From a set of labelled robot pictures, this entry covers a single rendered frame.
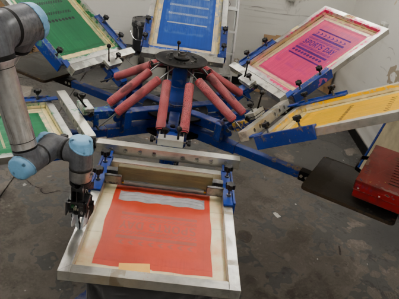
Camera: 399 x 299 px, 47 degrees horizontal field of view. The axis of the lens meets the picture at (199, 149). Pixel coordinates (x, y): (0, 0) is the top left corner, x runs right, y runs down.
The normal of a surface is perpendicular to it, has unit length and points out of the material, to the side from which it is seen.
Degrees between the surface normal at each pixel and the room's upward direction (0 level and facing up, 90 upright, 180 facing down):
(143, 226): 3
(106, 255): 3
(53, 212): 0
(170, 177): 87
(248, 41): 90
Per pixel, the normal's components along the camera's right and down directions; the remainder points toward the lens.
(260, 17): -0.01, 0.48
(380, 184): 0.14, -0.87
